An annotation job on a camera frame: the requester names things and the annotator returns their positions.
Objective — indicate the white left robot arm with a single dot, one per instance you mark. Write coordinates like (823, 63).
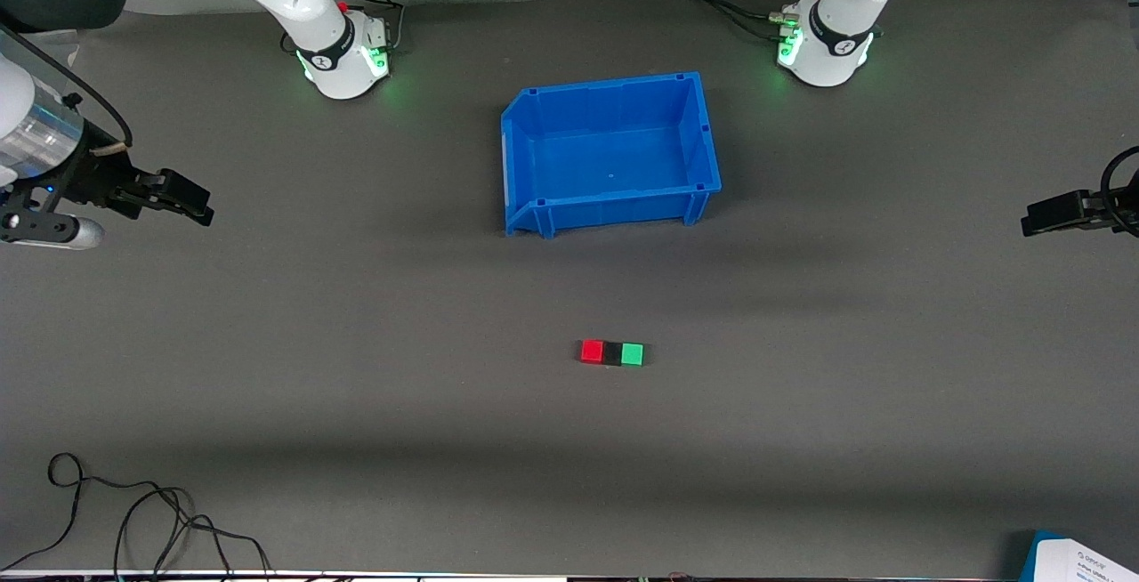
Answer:
(841, 21)

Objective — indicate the small green cube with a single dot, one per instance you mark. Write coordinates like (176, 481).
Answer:
(632, 354)

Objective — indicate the blue plastic storage bin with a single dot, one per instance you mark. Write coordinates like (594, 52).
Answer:
(614, 164)

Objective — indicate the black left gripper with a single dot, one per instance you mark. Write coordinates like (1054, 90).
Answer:
(1067, 211)

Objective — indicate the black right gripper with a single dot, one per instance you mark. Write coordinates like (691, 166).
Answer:
(96, 176)

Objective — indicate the small black cube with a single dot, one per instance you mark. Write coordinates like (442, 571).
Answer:
(612, 353)

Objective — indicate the small red cube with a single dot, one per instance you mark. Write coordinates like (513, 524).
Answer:
(592, 351)

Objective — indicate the dark grey table mat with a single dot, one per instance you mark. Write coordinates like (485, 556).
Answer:
(356, 422)

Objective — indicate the blue and white product box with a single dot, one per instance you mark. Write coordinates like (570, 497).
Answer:
(1090, 560)

